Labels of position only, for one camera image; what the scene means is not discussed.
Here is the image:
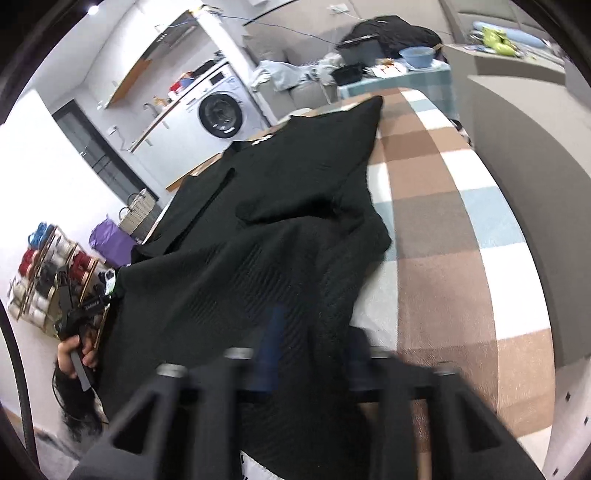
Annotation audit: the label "checkered blanket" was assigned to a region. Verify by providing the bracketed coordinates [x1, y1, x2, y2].
[139, 87, 557, 480]

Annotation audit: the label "dark door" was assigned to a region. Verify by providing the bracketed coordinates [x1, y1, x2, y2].
[52, 99, 160, 205]

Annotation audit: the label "black coat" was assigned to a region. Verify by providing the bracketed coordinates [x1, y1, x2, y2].
[339, 15, 445, 62]

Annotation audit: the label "wooden kitchen counter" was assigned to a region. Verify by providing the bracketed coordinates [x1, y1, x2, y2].
[127, 55, 232, 154]

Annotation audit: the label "wall shelf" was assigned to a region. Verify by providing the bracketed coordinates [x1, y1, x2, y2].
[104, 8, 205, 110]

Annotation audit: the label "small table with blue cloth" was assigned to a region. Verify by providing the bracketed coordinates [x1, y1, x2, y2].
[336, 59, 454, 121]

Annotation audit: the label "woven basket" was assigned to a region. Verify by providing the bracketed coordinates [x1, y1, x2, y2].
[119, 188, 160, 236]

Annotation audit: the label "black tray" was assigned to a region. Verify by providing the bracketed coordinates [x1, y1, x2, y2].
[331, 65, 366, 86]

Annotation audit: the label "person's left hand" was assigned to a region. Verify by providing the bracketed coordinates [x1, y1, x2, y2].
[55, 335, 100, 377]

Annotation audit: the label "wooden shoe rack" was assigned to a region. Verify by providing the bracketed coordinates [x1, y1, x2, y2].
[6, 222, 110, 337]

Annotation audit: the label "beige sofa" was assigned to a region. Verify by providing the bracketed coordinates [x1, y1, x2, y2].
[242, 0, 462, 123]

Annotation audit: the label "light grey clothes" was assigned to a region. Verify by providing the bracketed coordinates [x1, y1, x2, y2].
[250, 53, 343, 92]

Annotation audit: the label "black cable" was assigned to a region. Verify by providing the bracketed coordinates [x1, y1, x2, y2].
[0, 304, 41, 480]

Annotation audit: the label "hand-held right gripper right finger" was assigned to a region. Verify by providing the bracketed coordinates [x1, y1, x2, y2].
[348, 329, 546, 480]

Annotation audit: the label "black knit sweater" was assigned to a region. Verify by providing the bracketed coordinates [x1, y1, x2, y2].
[95, 95, 393, 477]

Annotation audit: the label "white washing machine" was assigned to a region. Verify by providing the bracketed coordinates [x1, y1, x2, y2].
[182, 58, 267, 160]

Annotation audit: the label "blue bowl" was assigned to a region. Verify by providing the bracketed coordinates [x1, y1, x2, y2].
[398, 45, 436, 71]

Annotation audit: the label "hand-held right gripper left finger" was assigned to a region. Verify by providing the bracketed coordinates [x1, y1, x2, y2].
[69, 305, 291, 480]

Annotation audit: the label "person's left forearm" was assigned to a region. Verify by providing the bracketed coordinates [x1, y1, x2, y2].
[52, 355, 106, 438]

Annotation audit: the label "purple bag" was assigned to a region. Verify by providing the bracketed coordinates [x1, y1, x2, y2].
[89, 218, 139, 269]

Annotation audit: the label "green toy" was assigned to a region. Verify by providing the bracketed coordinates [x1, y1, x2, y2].
[479, 25, 516, 57]

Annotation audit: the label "light blue pillow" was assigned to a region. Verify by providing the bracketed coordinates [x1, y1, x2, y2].
[470, 21, 553, 48]

